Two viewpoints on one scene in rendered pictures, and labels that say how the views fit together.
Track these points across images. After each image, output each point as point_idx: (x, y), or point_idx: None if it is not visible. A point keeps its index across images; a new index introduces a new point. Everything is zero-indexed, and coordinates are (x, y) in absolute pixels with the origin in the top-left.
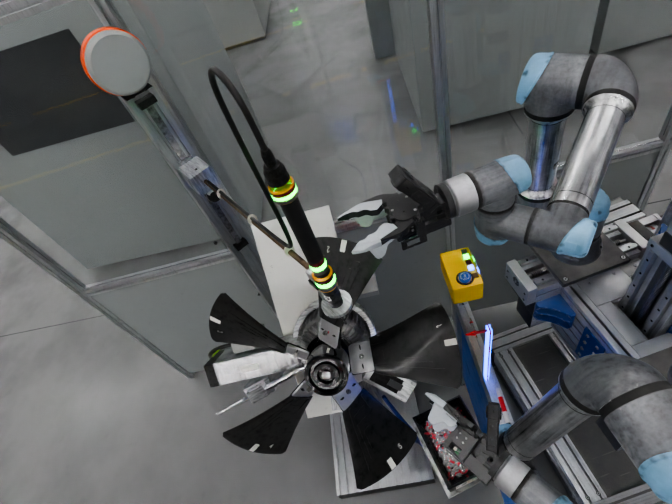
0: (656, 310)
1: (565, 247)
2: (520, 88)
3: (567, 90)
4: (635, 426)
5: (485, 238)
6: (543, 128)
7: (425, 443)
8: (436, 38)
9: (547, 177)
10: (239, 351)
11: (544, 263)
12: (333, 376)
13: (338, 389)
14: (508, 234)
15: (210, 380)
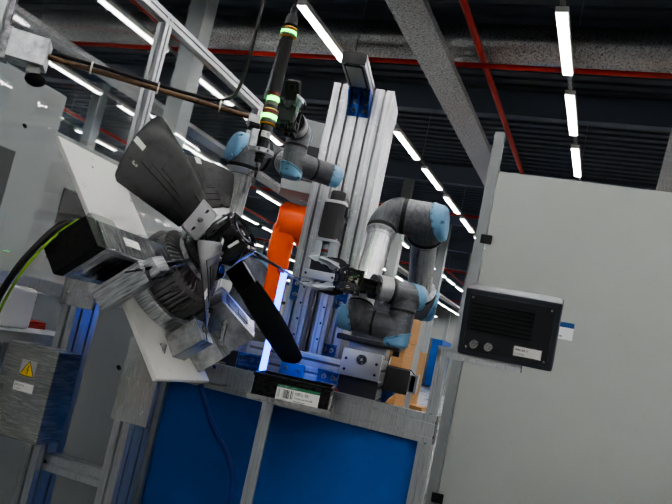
0: (318, 325)
1: (336, 171)
2: (240, 141)
3: None
4: (418, 203)
5: (296, 168)
6: (245, 177)
7: (284, 378)
8: (144, 117)
9: None
10: None
11: None
12: (245, 237)
13: (254, 247)
14: (310, 163)
15: (96, 236)
